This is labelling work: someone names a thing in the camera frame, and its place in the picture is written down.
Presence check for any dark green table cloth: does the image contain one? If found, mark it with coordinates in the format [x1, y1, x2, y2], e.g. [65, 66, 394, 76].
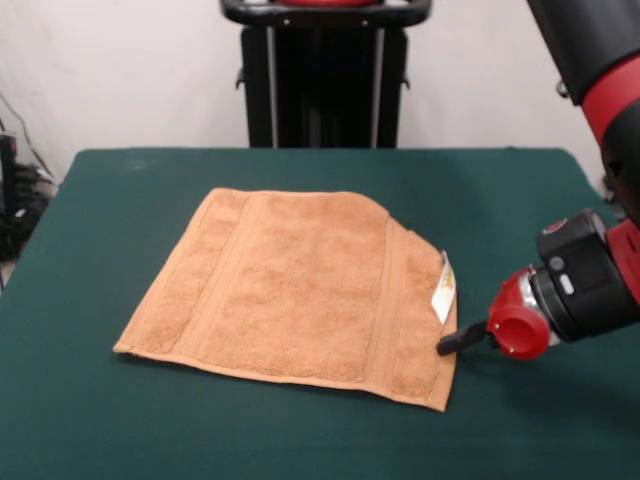
[0, 146, 640, 480]

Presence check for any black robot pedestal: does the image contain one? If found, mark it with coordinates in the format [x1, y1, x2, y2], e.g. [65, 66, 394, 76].
[219, 0, 432, 149]

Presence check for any black cable bundle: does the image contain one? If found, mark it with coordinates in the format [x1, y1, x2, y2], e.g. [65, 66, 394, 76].
[0, 163, 58, 262]

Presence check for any tan terry towel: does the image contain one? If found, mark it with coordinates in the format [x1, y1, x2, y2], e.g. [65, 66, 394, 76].
[113, 187, 459, 414]

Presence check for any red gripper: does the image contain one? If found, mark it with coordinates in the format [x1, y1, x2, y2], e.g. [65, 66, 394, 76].
[436, 265, 562, 362]

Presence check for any black electronics box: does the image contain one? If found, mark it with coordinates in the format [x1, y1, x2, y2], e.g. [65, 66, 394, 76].
[0, 132, 20, 217]

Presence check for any grey cable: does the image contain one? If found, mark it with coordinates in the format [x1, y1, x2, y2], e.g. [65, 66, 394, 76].
[0, 92, 55, 182]

